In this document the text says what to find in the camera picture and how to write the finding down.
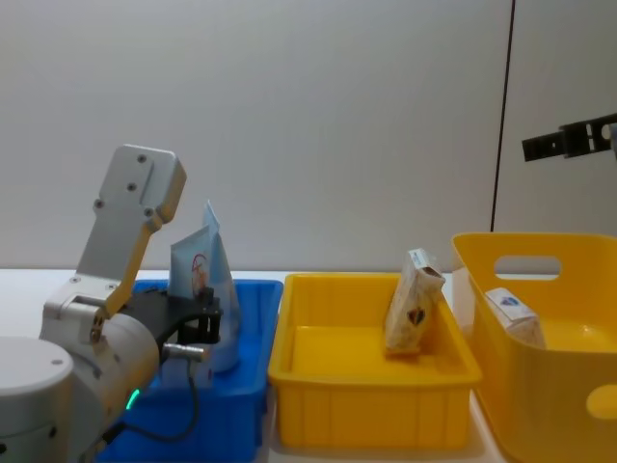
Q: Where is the yellow basket with handle holes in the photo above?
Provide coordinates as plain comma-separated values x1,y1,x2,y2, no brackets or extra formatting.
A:
450,231,617,463

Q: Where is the beige packet with blue logo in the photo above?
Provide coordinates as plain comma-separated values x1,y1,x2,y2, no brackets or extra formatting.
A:
483,286,549,350

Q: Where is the thin dark gripper cable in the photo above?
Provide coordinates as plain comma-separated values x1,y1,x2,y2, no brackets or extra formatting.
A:
98,340,212,448

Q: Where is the light blue stand-up pouch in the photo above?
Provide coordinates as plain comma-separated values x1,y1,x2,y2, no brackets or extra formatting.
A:
168,199,243,375

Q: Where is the shallow yellow plastic tray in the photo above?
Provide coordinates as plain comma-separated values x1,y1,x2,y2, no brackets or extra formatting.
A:
266,271,484,450

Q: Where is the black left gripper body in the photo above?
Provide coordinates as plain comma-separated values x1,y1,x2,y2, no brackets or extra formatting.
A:
118,289,221,345

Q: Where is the blue plastic bin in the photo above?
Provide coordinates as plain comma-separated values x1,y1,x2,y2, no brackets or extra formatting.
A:
94,278,285,463

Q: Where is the beige snack bag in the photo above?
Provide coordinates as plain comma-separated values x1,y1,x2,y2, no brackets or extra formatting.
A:
384,247,446,359

